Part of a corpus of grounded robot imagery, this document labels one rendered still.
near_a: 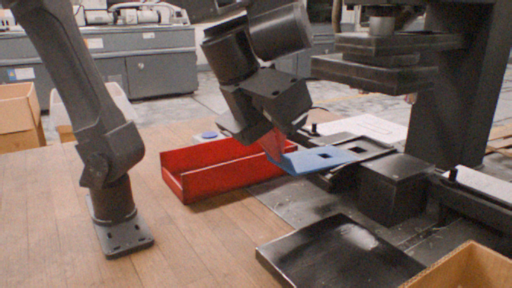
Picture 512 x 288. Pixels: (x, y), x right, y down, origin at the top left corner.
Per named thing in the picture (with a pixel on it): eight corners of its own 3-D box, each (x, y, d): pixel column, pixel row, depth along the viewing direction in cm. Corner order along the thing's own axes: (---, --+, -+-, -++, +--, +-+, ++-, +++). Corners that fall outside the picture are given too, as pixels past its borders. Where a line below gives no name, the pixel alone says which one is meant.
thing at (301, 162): (259, 161, 54) (260, 142, 53) (331, 147, 62) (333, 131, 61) (286, 177, 49) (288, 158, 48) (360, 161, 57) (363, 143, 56)
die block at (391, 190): (305, 180, 69) (308, 145, 66) (341, 168, 74) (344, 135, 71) (388, 229, 54) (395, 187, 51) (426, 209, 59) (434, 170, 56)
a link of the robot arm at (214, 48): (273, 56, 44) (252, 4, 40) (267, 78, 40) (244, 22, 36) (225, 72, 47) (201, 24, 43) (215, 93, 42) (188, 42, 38)
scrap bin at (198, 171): (161, 179, 69) (158, 152, 67) (265, 152, 82) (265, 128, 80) (184, 206, 60) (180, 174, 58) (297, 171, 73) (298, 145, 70)
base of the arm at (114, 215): (117, 150, 62) (75, 158, 59) (149, 197, 47) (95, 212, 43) (123, 189, 65) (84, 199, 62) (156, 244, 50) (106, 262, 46)
